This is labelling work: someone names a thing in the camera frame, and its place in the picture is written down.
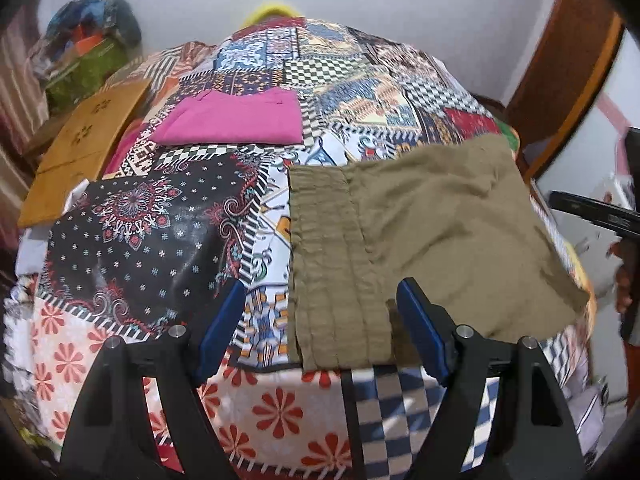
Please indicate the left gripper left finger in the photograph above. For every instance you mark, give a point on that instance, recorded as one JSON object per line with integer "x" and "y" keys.
{"x": 110, "y": 434}

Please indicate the yellow pillow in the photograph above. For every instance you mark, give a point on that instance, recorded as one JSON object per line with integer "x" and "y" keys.
{"x": 269, "y": 10}

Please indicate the pile of clothes and bags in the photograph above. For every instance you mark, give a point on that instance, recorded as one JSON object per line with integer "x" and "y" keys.
{"x": 84, "y": 43}

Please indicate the striped maroon curtain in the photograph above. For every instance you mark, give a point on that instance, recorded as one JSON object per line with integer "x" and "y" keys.
{"x": 23, "y": 110}

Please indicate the folded pink garment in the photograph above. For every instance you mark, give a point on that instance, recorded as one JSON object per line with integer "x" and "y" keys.
{"x": 271, "y": 117}

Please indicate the olive khaki pants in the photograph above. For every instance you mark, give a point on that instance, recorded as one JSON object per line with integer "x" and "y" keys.
{"x": 458, "y": 219}

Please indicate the colourful patchwork bed sheet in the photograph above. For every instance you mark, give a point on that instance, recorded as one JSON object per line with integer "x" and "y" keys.
{"x": 147, "y": 249}

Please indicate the person hand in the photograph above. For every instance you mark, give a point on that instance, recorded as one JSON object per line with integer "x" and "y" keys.
{"x": 627, "y": 288}

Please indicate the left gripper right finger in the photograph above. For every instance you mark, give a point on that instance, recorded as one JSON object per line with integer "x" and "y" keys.
{"x": 532, "y": 433}

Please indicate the wooden door frame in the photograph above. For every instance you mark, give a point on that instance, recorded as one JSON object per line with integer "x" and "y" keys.
{"x": 568, "y": 69}

